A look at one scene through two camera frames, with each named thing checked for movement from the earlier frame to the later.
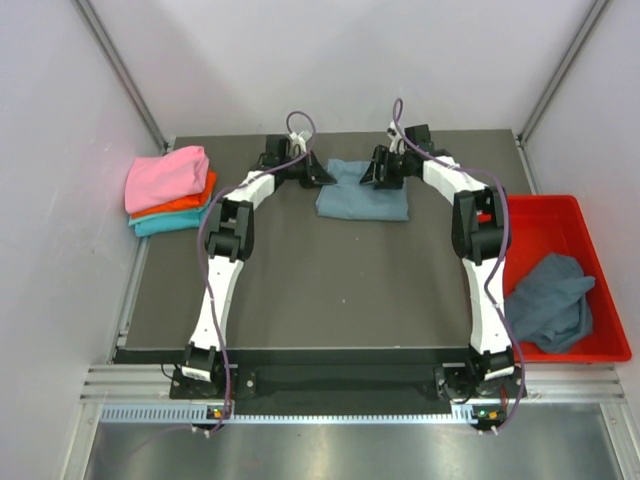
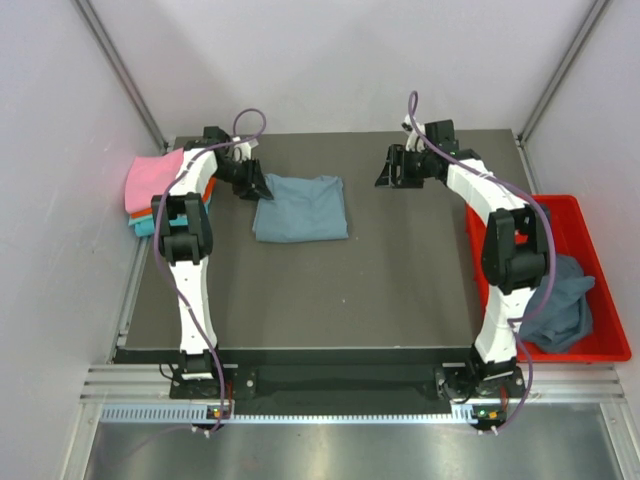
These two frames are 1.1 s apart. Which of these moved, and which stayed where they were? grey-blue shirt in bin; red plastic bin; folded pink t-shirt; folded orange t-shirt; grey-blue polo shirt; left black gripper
Moved: grey-blue polo shirt; left black gripper
Stayed: folded orange t-shirt; folded pink t-shirt; grey-blue shirt in bin; red plastic bin
